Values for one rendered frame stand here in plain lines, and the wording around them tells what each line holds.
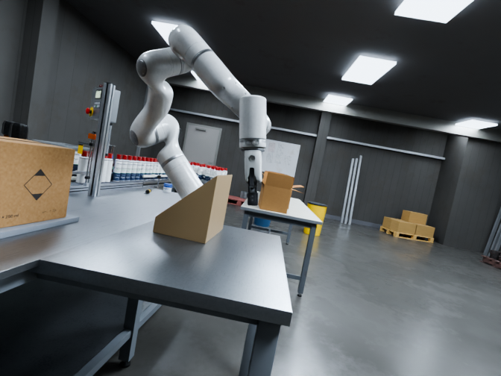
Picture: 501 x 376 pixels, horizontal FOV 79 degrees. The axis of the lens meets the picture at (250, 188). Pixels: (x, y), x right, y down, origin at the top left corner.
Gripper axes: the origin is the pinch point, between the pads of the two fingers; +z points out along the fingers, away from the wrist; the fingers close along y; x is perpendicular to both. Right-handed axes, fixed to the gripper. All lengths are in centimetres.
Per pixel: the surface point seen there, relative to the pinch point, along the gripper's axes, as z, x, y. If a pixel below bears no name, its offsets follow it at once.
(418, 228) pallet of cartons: 141, -417, 763
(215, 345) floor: 103, 29, 94
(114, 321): 71, 78, 60
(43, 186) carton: -4, 74, 6
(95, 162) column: -15, 96, 77
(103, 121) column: -38, 91, 75
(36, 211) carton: 5, 76, 5
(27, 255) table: 14, 61, -17
